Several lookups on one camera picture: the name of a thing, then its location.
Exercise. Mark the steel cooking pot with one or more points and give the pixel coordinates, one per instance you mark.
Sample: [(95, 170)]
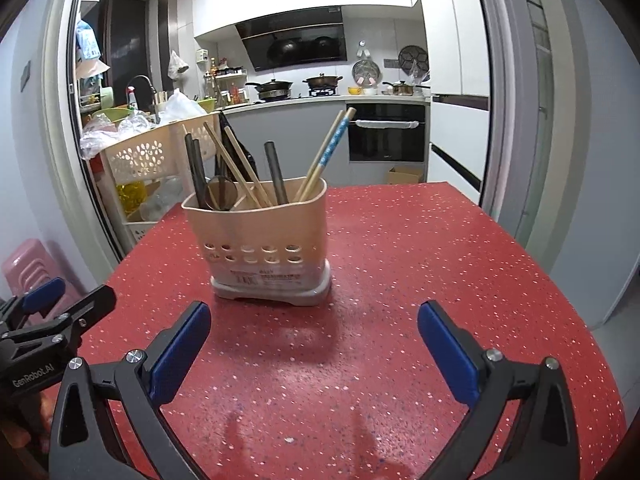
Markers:
[(400, 89)]

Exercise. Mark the cardboard box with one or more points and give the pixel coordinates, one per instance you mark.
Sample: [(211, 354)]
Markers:
[(405, 175)]

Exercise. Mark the grey wall switch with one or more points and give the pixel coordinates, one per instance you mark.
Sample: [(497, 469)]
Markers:
[(26, 77)]

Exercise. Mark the black kitchen faucet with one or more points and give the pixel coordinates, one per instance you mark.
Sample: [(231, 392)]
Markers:
[(142, 78)]

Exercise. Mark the white perforated basket cart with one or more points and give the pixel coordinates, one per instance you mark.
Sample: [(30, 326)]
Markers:
[(145, 155)]

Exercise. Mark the white plastic bag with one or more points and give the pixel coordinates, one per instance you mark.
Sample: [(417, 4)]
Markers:
[(182, 107)]

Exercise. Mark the red-capped white bottle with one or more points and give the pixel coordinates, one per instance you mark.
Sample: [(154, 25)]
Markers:
[(132, 100)]

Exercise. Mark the condiment rack with bottles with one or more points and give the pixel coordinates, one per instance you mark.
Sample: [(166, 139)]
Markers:
[(230, 85)]

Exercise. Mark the round steel steamer rack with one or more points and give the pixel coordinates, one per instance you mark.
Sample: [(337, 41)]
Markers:
[(365, 72)]

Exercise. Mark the yellow cooking oil bottle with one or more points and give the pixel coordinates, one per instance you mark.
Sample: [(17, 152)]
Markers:
[(131, 195)]

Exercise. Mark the white refrigerator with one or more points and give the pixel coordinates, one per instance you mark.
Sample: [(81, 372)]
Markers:
[(457, 125)]

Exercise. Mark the blue patterned hanging bag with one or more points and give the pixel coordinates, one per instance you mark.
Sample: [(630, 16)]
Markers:
[(90, 45)]

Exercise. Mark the hanging plastic bag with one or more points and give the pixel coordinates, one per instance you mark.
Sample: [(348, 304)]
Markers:
[(177, 66)]

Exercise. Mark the beige plastic utensil holder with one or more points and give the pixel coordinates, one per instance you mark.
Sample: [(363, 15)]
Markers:
[(265, 230)]

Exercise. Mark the pink plastic stool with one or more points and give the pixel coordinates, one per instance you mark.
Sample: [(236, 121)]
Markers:
[(25, 260)]

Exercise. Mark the round black divided tray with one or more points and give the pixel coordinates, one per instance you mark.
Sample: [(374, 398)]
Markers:
[(412, 57)]

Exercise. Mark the blue patterned wooden chopstick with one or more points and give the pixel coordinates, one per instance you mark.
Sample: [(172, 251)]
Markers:
[(334, 138)]

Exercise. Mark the black range hood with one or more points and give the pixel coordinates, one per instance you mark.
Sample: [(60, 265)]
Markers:
[(295, 42)]

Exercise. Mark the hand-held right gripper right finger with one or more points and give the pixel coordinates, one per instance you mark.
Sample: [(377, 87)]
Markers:
[(447, 355)]

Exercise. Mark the person's left hand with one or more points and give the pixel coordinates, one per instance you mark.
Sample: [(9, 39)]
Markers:
[(25, 435)]

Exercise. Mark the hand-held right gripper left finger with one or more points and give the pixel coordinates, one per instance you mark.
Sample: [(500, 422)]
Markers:
[(177, 355)]

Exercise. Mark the clear plastic bags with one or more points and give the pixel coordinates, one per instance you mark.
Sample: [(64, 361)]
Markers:
[(100, 135)]

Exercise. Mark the black built-in oven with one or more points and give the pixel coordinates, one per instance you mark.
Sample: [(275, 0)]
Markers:
[(385, 147)]

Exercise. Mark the black wok with lid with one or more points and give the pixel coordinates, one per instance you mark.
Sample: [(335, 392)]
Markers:
[(272, 89)]

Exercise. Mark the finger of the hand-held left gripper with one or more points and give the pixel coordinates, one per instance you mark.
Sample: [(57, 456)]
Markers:
[(45, 292), (92, 305)]

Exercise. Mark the black hanging cloth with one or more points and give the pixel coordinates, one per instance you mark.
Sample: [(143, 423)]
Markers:
[(229, 149)]

